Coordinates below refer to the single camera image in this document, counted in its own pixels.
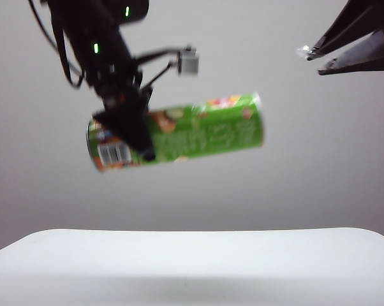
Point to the clear plastic film scrap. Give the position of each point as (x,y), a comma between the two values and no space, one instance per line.
(304,52)

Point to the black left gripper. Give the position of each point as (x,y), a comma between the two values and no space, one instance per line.
(118,86)

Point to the green chips tub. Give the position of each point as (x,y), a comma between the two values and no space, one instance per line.
(211,134)

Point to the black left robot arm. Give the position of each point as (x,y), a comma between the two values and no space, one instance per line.
(83,32)

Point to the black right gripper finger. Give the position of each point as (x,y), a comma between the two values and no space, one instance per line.
(354,22)
(370,54)

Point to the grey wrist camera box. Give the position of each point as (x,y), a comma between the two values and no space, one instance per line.
(189,62)

